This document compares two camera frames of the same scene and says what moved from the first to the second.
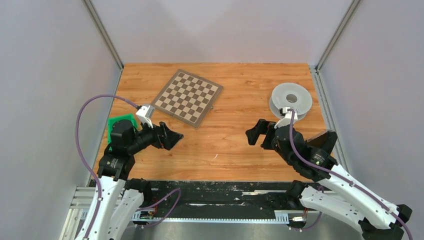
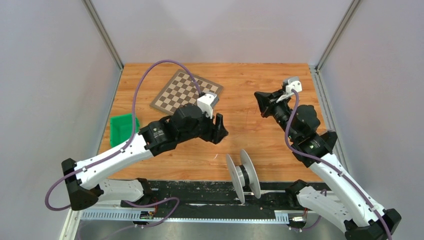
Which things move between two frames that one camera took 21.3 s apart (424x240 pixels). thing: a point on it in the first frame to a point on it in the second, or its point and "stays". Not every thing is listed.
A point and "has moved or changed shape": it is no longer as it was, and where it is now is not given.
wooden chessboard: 188,97 stays
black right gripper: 261,128 to 267,102
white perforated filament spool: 290,95 has moved or changed shape
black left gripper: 164,137 to 216,132
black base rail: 215,196 stays
